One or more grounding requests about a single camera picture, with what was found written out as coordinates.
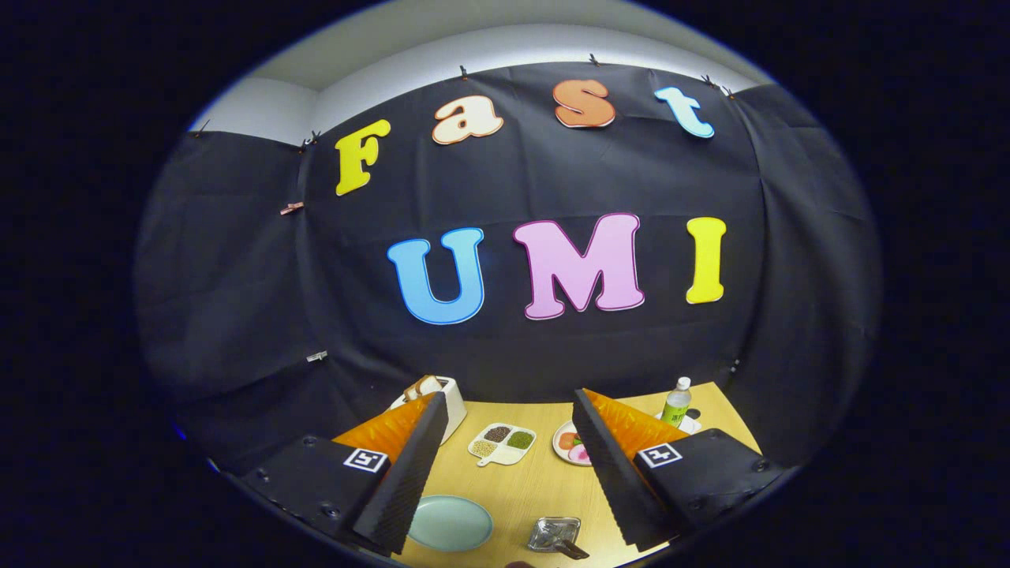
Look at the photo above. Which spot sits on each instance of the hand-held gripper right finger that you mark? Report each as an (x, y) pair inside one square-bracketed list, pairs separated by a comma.
[(611, 473)]

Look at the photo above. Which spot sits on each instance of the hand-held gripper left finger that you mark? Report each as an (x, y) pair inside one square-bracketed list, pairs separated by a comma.
[(402, 481)]

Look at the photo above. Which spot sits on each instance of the metal spoon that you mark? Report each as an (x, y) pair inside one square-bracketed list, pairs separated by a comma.
[(573, 550)]

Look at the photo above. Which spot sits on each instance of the white plate of food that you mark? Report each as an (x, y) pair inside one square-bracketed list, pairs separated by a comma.
[(570, 446)]

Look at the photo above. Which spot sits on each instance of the light green plate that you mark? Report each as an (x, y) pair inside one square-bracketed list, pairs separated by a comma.
[(451, 523)]

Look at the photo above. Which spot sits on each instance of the white toaster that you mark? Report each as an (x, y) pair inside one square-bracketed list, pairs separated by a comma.
[(454, 406)]

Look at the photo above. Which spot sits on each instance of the small white saucer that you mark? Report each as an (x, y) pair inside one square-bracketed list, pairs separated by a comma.
[(690, 424)]

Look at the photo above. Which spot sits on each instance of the green label drink bottle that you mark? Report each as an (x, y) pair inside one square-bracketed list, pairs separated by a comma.
[(676, 404)]

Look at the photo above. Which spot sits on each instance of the toast bread slices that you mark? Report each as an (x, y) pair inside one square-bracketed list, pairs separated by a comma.
[(424, 386)]

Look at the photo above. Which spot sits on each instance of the white compartment tray with beans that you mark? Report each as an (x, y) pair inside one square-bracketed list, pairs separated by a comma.
[(502, 443)]

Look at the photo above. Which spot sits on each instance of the silver clip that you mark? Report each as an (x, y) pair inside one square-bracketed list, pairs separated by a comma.
[(316, 356)]

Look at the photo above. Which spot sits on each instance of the pink clip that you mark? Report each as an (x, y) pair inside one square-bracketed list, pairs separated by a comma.
[(291, 208)]

